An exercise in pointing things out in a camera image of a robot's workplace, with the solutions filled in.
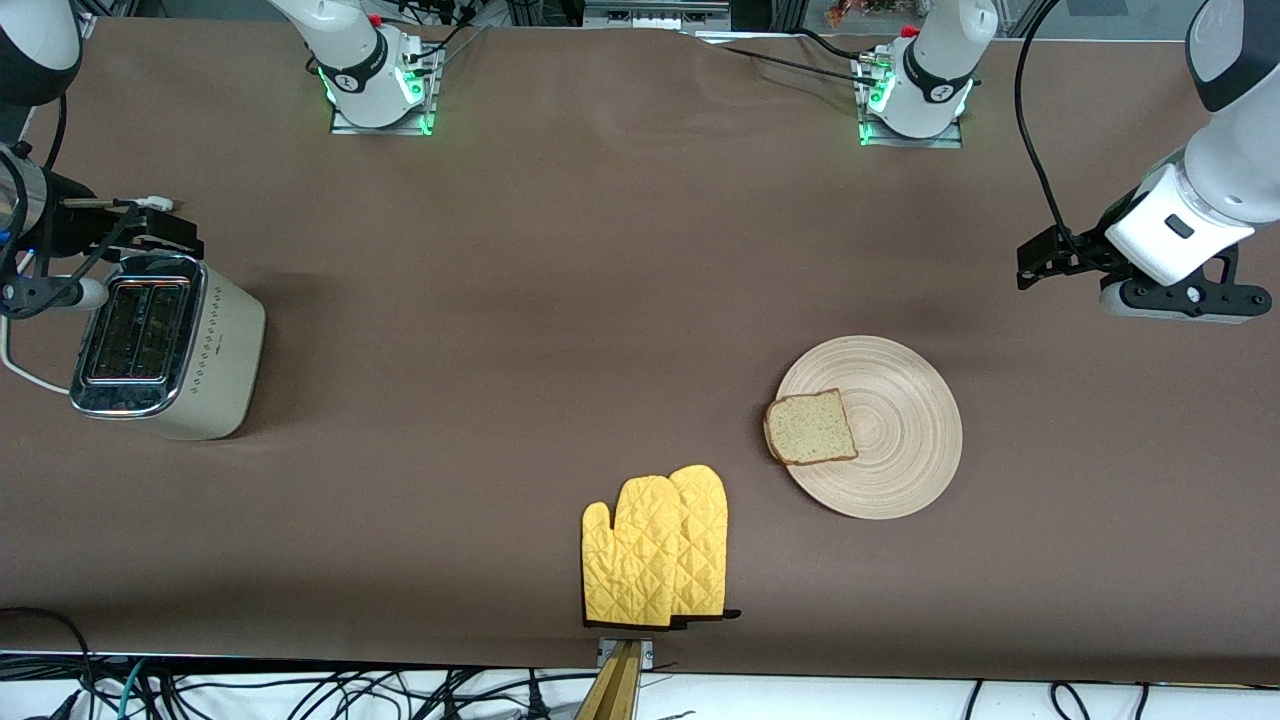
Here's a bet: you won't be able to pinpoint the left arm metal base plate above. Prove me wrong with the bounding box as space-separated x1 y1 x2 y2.
858 55 966 149

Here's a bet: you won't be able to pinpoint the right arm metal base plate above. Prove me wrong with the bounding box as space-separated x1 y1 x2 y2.
330 48 441 136

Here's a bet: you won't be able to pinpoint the black looped floor cable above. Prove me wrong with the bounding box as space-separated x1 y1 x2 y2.
0 607 98 720

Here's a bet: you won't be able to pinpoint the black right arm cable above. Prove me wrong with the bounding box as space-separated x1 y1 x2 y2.
0 88 141 313

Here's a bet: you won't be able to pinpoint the bread slice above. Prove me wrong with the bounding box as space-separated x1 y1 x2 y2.
763 389 859 467

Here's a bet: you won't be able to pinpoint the aluminium frame rail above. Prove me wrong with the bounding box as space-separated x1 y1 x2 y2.
583 0 731 31

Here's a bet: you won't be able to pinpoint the yellow wooden beam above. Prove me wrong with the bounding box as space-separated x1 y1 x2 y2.
575 640 641 720

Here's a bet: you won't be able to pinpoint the brown table cover sheet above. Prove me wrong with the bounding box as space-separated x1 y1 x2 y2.
0 15 1280 687

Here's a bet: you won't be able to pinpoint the cream and chrome toaster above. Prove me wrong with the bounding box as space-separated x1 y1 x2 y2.
68 252 267 442

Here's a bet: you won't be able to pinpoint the tangled black floor cables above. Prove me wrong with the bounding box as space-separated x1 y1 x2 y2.
150 665 601 720

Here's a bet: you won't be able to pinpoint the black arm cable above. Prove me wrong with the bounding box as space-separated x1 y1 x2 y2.
1014 0 1109 271
0 88 141 313

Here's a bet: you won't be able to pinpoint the teal floor cable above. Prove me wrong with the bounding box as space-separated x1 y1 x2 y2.
118 658 151 719

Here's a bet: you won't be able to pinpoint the white toaster power cord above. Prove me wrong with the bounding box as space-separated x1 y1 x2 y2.
0 310 73 393

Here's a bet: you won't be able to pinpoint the yellow quilted oven mitt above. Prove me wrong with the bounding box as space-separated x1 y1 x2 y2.
581 476 693 630
668 464 743 623

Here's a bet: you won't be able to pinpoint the black table cable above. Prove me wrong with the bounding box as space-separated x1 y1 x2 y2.
795 27 873 61
715 42 886 83

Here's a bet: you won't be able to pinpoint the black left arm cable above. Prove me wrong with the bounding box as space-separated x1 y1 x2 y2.
1014 0 1109 271

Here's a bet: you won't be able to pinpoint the round wooden plate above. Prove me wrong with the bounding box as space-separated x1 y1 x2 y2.
776 335 964 521

